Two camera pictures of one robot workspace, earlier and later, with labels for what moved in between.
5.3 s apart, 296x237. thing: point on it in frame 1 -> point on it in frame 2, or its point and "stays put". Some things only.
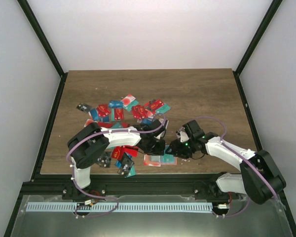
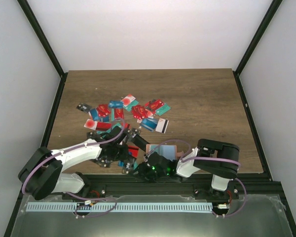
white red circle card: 129,98 stays put
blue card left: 94,114 stays put
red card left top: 103,110 stays put
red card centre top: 139,112 stays put
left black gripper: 159,151 -> 125,155
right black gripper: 176,149 -> 143,172
